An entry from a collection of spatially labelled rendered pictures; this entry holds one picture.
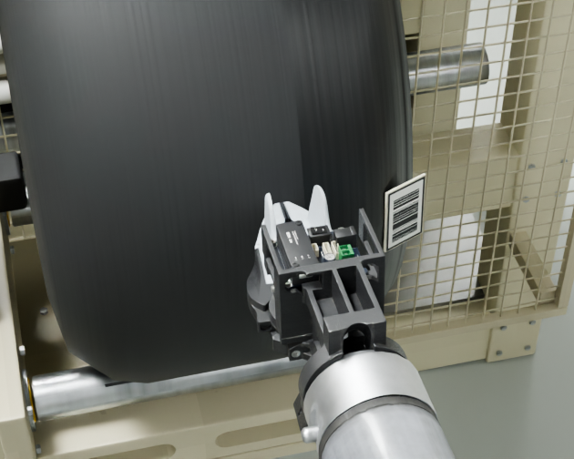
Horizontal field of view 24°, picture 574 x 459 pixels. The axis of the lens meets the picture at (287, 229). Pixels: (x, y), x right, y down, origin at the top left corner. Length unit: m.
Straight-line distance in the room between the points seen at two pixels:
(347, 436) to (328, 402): 0.03
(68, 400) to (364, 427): 0.59
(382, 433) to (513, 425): 1.70
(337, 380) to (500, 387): 1.72
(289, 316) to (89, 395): 0.48
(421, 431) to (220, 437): 0.63
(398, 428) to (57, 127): 0.36
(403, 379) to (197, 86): 0.28
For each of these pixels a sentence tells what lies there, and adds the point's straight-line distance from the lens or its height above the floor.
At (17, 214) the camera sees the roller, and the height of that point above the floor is 0.91.
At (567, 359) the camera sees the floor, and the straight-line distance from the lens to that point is 2.57.
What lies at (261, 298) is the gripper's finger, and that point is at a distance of 0.91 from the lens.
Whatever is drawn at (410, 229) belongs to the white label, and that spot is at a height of 1.19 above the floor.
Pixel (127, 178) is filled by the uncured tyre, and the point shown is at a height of 1.29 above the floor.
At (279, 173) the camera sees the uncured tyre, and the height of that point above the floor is 1.27.
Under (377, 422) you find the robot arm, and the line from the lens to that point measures 0.76.
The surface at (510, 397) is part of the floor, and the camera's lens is 2.49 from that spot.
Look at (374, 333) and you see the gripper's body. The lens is 0.81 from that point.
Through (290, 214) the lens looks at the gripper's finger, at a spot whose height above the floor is 1.25.
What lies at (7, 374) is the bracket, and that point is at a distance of 1.29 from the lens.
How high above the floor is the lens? 1.93
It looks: 45 degrees down
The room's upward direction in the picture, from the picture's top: straight up
